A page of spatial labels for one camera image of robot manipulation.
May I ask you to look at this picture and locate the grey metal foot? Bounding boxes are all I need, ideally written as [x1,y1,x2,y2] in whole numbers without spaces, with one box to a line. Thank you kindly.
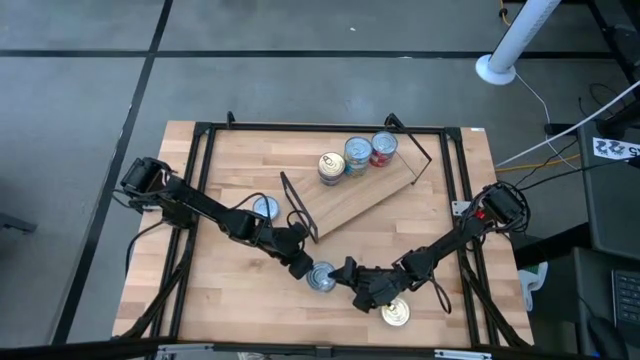
[0,212,39,234]

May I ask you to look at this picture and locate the white printed paper label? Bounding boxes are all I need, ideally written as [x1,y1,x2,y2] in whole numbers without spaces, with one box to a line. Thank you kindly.
[592,136,640,162]

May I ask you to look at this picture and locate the yellow floor cable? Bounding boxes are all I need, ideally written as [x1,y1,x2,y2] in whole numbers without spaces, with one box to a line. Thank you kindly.
[494,153,582,174]

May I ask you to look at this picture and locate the black stand leg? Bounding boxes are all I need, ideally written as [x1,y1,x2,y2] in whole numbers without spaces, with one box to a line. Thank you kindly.
[587,0,640,84]

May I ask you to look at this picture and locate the green labelled seafood can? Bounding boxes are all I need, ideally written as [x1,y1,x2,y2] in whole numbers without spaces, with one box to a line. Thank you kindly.
[305,260,337,294]
[252,194,281,222]

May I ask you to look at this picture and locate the white pole with base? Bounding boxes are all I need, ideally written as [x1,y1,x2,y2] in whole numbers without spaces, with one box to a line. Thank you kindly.
[474,0,564,86]

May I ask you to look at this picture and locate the silver metal plate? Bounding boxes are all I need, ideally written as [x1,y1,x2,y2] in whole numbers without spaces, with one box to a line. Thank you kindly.
[433,348,494,360]
[157,343,214,360]

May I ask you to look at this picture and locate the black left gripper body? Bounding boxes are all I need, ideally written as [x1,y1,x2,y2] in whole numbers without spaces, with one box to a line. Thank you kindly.
[263,221,310,262]

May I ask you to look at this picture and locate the thick white cable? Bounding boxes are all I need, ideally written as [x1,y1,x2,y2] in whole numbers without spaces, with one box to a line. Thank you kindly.
[494,79,640,169]

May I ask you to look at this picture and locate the white bag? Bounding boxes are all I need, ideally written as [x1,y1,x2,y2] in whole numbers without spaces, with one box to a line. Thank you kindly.
[517,261,550,312]

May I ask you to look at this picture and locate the black power strip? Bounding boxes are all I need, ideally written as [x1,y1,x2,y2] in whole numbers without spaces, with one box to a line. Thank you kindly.
[544,122,577,136]

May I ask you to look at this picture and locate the red labelled seafood can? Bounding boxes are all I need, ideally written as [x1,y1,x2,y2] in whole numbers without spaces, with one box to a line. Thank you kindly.
[370,130,400,161]

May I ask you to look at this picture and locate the wooden shelf black metal frame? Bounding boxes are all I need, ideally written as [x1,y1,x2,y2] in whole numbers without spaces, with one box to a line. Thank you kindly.
[279,113,434,245]

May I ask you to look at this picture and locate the dark grey cabinet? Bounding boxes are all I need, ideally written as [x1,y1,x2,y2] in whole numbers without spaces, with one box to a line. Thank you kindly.
[579,119,640,261]

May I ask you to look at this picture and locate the black keyboard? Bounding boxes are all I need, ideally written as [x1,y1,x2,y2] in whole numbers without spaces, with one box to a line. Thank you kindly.
[610,268,640,329]

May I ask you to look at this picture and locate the black table extrusion frame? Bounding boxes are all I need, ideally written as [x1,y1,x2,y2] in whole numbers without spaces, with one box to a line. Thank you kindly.
[112,119,534,351]

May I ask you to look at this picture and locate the teal yellowfin tuna can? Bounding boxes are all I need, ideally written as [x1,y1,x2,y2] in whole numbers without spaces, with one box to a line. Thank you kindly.
[343,135,374,168]

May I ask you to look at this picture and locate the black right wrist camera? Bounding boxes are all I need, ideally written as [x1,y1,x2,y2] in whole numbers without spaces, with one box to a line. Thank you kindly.
[352,284,397,315]

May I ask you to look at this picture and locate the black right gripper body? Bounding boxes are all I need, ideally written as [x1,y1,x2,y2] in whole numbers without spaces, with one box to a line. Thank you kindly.
[354,258,420,295]

